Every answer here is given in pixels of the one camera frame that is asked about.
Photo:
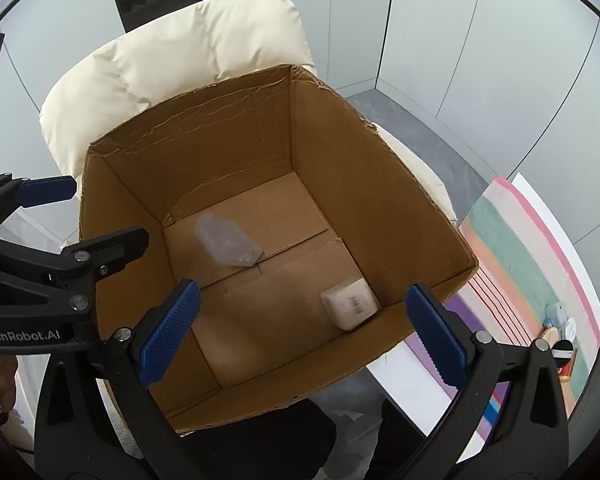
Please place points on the cream padded chair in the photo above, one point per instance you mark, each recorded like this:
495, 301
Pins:
180, 60

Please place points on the brown cardboard box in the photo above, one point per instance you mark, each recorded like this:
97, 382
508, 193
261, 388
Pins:
360, 200

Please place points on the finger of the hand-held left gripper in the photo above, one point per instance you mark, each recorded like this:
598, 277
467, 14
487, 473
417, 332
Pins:
115, 246
47, 191

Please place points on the black round disc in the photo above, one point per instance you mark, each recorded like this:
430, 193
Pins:
563, 348

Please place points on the person's dark pants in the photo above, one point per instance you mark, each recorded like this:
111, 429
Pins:
280, 440

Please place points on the blue and white small gadget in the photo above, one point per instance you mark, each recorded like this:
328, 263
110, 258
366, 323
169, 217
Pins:
555, 314

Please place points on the pink rounded makeup sponge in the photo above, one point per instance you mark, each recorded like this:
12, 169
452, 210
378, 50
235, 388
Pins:
568, 371

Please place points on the small white barcode box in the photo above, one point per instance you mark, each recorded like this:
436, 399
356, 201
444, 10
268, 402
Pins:
347, 305

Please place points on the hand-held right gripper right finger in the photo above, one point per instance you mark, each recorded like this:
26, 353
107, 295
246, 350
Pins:
437, 335

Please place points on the small clear plastic bottle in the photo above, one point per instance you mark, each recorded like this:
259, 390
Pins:
226, 242

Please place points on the pastel striped mat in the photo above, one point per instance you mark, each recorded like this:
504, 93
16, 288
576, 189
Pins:
515, 270

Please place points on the small round white gadget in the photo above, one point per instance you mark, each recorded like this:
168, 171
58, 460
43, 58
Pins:
570, 329

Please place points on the person's left hand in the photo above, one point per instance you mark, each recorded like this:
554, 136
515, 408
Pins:
0, 385

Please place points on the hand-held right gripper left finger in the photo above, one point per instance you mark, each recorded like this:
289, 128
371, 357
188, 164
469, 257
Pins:
171, 330

